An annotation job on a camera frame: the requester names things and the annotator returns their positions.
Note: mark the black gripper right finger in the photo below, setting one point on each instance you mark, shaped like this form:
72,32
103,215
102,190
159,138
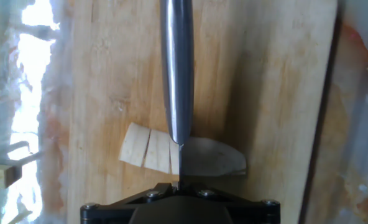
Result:
249,210

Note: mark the stained clear plastic sheet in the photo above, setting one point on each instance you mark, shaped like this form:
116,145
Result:
352,124

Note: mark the white radish piece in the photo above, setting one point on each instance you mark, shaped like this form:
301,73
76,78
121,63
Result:
212,158

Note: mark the white radish slice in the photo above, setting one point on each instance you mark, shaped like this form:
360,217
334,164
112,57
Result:
174,160
134,144
157,152

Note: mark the steel kitchen knife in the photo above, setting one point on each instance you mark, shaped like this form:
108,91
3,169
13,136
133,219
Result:
177,62

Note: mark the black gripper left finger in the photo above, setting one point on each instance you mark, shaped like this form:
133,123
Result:
118,210

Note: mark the wooden peg rack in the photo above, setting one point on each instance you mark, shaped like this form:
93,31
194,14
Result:
0,175

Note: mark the wooden cutting board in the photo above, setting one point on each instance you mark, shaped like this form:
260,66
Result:
109,77

